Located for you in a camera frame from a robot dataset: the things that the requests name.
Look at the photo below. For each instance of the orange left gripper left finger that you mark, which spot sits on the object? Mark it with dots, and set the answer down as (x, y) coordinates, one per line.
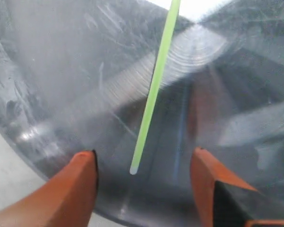
(66, 200)

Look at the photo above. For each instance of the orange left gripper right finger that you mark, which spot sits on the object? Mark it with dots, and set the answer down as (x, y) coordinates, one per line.
(223, 199)

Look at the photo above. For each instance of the green glow stick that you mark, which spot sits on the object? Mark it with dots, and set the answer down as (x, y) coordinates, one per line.
(155, 84)

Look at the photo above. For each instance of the round stainless steel plate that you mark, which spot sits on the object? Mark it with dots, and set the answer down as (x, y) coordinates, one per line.
(75, 74)

